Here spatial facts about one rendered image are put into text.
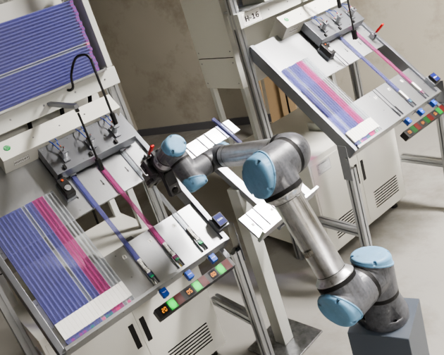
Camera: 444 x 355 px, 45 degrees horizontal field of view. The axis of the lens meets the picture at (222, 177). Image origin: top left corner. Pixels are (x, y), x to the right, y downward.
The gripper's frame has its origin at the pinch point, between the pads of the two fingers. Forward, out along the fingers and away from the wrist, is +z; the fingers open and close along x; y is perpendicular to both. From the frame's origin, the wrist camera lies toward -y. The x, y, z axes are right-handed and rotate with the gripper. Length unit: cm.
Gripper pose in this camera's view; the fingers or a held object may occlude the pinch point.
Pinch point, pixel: (152, 185)
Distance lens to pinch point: 205.1
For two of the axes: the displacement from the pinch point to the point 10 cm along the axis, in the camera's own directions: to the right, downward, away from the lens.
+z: -3.6, 3.5, 8.6
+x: -7.4, 4.6, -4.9
